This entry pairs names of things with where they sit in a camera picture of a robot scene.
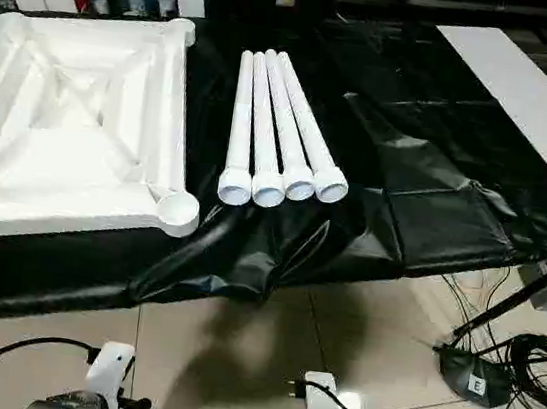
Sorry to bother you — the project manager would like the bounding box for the white plastic table top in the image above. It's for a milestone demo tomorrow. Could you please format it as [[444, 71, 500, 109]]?
[[0, 0, 226, 272]]

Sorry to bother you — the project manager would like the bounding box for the white plastic table leg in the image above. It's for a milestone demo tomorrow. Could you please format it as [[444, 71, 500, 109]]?
[[234, 51, 304, 211], [215, 48, 271, 208], [259, 50, 366, 207], [246, 49, 332, 205]]

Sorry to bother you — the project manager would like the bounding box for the black power adapter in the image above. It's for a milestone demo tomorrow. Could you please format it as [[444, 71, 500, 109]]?
[[428, 342, 516, 409]]

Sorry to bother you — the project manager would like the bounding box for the black metal table leg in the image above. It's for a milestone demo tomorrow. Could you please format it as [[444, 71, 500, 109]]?
[[449, 244, 547, 354]]

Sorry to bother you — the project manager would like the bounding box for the black plastic mat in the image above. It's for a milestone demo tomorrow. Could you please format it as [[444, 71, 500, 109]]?
[[0, 0, 547, 405]]

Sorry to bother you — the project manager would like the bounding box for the white flat board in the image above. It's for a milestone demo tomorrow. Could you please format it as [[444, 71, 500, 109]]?
[[413, 20, 547, 217]]

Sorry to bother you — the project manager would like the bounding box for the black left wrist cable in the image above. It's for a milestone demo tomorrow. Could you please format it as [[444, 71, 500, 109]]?
[[0, 329, 101, 409]]

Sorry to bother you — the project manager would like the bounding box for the black coiled cable bundle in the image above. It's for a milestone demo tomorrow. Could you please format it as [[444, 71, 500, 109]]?
[[491, 328, 547, 409]]

